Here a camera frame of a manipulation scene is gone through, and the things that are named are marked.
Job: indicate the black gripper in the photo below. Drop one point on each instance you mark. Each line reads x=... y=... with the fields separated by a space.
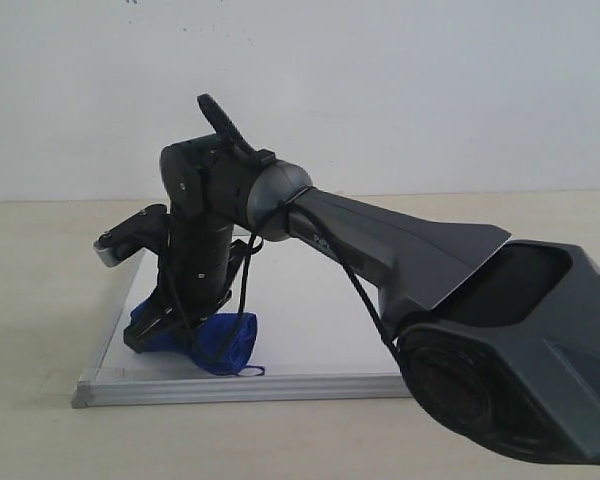
x=192 y=281

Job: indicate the blue microfiber cloth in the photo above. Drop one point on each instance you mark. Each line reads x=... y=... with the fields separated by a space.
x=222 y=343

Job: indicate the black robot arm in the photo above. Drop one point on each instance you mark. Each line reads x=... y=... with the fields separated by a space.
x=497 y=339

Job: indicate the white board with aluminium frame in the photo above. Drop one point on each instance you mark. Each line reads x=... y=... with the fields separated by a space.
x=315 y=341

